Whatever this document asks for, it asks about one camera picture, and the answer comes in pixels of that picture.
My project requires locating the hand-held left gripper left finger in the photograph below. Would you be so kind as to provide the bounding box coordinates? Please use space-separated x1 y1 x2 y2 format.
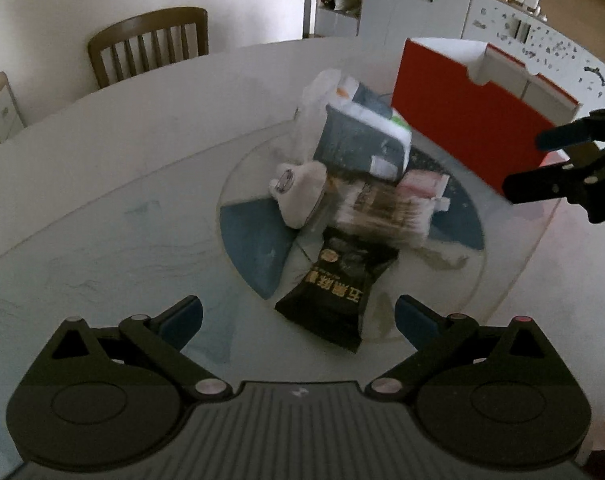
20 295 233 403

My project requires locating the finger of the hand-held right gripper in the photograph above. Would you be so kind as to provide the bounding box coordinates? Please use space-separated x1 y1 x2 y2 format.
501 141 605 225
535 106 605 152

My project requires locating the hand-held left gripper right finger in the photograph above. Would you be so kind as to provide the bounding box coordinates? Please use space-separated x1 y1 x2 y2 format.
365 295 580 403

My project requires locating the black snack packet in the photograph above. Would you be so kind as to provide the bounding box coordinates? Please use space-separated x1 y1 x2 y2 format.
275 225 400 354

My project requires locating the red cardboard box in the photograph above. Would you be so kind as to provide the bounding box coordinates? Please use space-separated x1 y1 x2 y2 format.
391 36 583 203

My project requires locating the pink packet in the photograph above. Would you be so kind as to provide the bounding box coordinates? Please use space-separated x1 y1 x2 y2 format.
396 169 450 211

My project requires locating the clear snack packet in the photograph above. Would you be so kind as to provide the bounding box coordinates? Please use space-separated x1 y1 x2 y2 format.
329 175 433 250

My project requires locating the white soft pouch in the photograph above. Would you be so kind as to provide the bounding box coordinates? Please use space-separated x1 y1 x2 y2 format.
268 160 329 230

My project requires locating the blue and white tissue pack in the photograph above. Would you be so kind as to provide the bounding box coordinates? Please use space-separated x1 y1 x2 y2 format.
313 81 414 182

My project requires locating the white plastic bag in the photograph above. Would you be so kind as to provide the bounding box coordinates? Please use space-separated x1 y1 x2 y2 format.
292 69 363 161

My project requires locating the dark speckled placemat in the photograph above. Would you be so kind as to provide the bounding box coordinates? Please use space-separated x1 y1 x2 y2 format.
220 197 298 301
407 150 485 251

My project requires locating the white cabinet with magnets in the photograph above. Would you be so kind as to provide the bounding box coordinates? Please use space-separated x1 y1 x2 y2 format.
465 0 605 111

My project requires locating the grey storage cabinet unit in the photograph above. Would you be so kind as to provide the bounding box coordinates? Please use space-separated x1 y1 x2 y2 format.
312 0 475 41

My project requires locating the wooden top sideboard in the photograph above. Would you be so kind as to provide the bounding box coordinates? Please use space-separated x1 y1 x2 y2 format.
0 71 26 148

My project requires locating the wooden slatted chair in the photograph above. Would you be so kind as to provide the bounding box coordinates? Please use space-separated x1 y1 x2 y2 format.
87 6 210 90

